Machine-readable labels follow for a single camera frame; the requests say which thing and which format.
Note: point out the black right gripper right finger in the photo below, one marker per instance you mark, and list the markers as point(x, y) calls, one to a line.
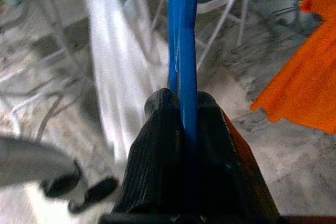
point(223, 176)

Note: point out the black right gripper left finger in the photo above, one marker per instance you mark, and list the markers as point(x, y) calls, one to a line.
point(155, 169)

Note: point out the white garment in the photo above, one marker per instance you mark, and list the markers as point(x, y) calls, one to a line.
point(113, 64)

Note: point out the blue plastic hanger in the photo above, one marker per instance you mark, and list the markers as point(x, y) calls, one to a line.
point(187, 51)

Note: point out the orange printed t-shirt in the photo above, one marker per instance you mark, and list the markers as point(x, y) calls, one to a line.
point(309, 77)

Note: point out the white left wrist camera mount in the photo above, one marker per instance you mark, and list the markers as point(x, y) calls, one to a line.
point(47, 208)

